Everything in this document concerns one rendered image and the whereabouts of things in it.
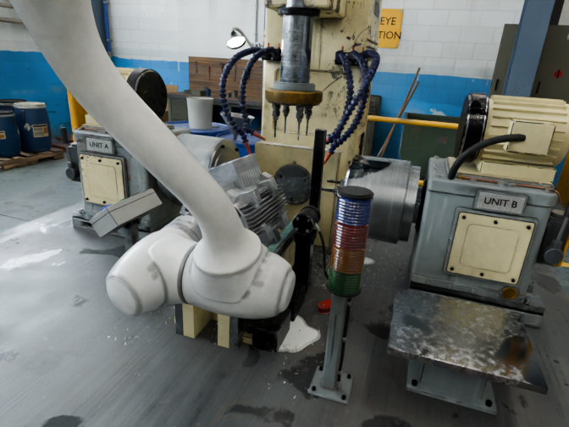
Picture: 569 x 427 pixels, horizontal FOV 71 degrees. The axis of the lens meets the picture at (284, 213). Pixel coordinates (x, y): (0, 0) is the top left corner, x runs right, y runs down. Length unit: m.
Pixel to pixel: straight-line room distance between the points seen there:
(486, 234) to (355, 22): 0.77
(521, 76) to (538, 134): 4.99
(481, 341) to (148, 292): 0.64
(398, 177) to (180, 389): 0.75
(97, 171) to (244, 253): 0.98
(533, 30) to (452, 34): 0.95
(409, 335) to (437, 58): 5.65
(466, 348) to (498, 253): 0.34
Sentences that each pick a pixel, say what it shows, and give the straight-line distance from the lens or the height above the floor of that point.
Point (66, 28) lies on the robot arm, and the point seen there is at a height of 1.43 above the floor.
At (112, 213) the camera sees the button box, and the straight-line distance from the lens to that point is 0.98.
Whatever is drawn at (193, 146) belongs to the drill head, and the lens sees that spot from 1.33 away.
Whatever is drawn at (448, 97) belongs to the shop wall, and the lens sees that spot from 6.33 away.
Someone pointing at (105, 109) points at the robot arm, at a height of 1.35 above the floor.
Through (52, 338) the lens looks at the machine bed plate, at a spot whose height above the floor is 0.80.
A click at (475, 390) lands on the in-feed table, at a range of 0.94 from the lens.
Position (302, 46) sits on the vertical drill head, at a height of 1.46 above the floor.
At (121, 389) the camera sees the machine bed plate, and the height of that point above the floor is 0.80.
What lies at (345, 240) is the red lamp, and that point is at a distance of 0.68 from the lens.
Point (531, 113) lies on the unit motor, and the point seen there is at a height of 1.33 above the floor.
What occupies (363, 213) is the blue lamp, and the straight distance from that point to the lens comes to 0.66.
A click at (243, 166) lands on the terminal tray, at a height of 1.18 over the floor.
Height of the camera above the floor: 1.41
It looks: 21 degrees down
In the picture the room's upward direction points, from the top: 3 degrees clockwise
